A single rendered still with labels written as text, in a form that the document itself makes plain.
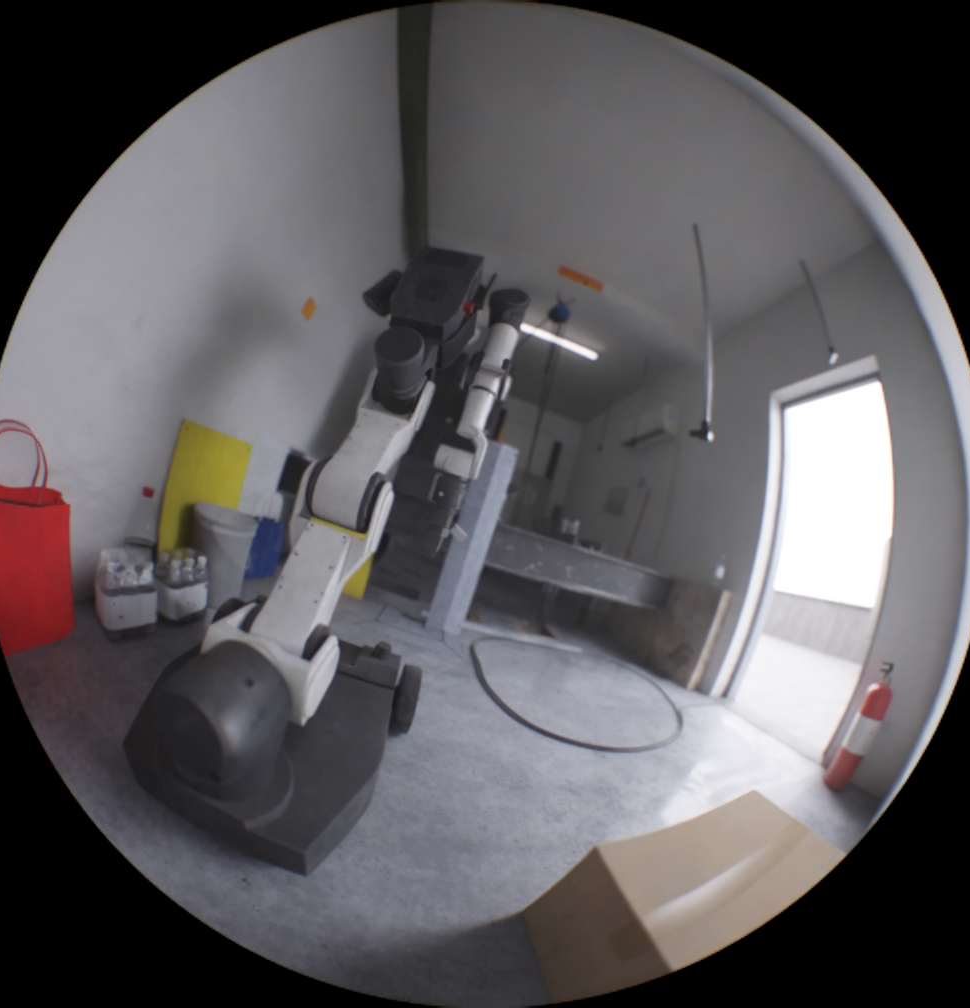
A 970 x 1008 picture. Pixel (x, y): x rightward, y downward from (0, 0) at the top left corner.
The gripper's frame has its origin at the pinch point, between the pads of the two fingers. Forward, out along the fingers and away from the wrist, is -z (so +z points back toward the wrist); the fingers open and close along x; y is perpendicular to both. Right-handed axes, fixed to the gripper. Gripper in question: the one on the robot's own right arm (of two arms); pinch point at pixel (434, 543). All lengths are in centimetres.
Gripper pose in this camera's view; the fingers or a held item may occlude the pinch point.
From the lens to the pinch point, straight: 86.3
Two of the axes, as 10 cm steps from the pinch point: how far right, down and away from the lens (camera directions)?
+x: -0.6, 0.0, 10.0
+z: 2.9, -9.6, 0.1
